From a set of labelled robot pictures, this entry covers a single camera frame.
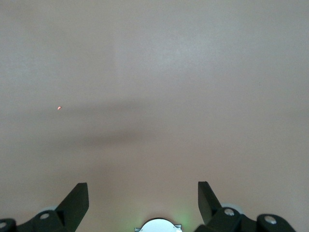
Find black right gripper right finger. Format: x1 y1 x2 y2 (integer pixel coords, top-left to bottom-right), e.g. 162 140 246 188
194 181 294 232

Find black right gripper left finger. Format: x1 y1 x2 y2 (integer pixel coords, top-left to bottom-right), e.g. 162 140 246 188
0 182 89 232

